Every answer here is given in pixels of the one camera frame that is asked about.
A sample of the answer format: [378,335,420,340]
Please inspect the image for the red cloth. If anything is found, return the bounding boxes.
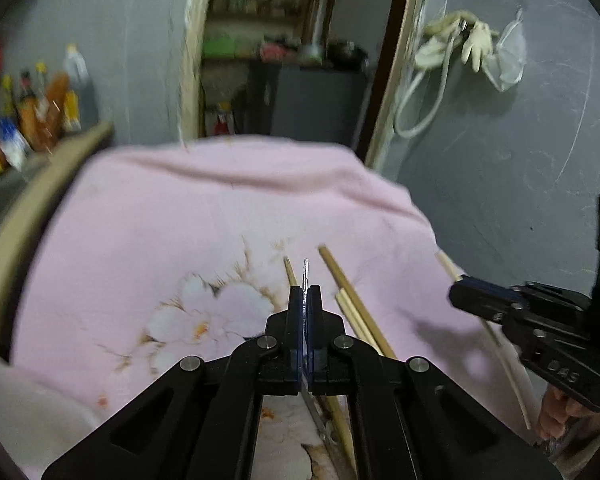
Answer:
[259,41,301,64]

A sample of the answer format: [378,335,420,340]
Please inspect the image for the wooden door frame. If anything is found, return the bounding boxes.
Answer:
[179,0,433,173]

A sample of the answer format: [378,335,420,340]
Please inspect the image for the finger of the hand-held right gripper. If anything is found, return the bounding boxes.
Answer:
[449,281,530,342]
[466,278,594,312]

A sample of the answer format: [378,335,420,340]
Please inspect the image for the clear plastic bag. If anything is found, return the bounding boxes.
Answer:
[484,7,529,94]

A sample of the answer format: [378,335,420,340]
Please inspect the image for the dark metal bowl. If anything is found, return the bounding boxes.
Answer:
[326,39,369,69]

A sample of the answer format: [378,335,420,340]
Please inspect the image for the pink floral cloth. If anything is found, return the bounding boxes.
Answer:
[10,137,548,480]

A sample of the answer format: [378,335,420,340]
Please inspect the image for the person's right hand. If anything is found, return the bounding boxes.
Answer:
[537,387,600,441]

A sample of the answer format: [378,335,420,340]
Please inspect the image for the thin metal utensil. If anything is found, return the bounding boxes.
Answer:
[300,258,358,480]

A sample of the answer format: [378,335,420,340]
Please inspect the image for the white rubber gloves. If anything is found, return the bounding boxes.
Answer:
[414,9,501,73]

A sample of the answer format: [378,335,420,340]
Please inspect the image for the red bottle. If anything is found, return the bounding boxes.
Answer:
[214,104,237,137]

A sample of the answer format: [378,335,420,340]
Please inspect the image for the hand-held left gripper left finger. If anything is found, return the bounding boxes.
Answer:
[40,285,308,480]

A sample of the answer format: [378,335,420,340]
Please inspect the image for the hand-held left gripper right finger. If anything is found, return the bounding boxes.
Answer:
[305,285,561,480]

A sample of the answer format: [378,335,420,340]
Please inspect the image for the white cable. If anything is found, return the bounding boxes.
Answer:
[394,25,453,139]

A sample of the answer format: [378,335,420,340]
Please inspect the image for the wooden chopstick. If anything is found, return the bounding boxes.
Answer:
[334,290,381,356]
[318,245,397,359]
[283,257,358,480]
[436,251,533,431]

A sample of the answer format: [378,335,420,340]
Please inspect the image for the row of sauce bottles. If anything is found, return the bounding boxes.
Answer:
[0,35,91,183]

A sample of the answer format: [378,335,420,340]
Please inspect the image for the wooden pantry shelves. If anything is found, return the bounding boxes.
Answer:
[202,0,326,138]

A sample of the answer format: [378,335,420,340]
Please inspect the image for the orange chili packet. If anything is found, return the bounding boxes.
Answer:
[29,72,72,152]

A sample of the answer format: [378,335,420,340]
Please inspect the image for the grey cabinet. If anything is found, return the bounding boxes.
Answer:
[249,57,372,147]

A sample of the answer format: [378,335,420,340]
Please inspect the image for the white and blue bag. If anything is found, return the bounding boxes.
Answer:
[0,116,32,172]

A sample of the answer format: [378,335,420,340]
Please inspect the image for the green box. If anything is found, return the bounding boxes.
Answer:
[202,34,239,59]

